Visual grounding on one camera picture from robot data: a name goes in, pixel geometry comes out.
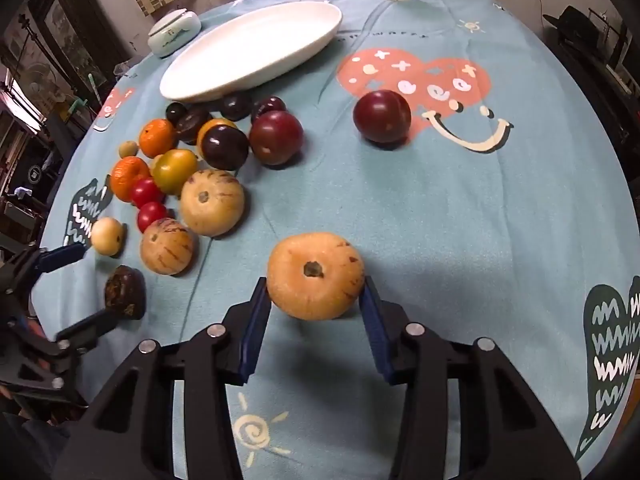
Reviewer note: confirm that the orange tangerine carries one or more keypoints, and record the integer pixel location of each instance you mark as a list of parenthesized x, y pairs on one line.
[(158, 137), (128, 177)]

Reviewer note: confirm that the yellow-green tomato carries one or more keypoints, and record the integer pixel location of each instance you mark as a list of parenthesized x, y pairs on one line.
[(174, 171)]

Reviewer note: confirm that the large red plum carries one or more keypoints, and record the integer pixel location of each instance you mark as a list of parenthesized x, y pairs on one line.
[(382, 116)]

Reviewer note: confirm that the small tan longan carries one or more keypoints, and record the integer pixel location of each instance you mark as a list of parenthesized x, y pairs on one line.
[(127, 148), (156, 160)]

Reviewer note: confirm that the white oval plate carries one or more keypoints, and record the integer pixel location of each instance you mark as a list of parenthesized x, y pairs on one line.
[(250, 50)]

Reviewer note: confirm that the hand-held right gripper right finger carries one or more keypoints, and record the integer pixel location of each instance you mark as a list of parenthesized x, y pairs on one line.
[(375, 330)]

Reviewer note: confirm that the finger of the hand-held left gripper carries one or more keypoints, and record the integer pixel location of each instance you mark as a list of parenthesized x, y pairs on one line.
[(85, 329), (62, 256)]

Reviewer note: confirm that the pale green ceramic lidded jar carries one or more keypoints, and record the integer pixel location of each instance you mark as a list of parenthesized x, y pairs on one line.
[(172, 32)]

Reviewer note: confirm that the black hat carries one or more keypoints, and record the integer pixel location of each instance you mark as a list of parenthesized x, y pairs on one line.
[(575, 25)]

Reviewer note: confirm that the striped tan pepino melon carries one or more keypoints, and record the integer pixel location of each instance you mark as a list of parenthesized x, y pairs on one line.
[(167, 247)]

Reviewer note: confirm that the dark brown wrinkled fruit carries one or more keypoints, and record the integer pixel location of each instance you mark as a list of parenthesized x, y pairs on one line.
[(125, 292)]

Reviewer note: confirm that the yellow-orange round fruit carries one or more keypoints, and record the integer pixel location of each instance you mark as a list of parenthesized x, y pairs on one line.
[(212, 125)]

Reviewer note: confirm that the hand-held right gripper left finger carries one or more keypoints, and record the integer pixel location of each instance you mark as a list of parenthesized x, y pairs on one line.
[(252, 330)]

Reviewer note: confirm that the large tan pepino melon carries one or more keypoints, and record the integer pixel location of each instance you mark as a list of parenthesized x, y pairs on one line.
[(315, 290)]

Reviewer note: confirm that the red-purple plum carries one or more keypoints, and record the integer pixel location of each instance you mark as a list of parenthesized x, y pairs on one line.
[(276, 137)]

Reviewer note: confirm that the dark framed picture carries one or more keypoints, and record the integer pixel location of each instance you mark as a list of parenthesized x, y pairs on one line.
[(70, 40)]

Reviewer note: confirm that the red cherry tomato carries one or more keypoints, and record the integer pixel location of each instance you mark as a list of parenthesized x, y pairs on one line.
[(151, 216), (146, 191)]

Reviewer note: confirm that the small cream round fruit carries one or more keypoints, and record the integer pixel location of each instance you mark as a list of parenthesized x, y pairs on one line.
[(106, 236)]

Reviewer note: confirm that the small black plum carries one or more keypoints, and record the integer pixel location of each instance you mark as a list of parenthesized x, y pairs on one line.
[(176, 111)]

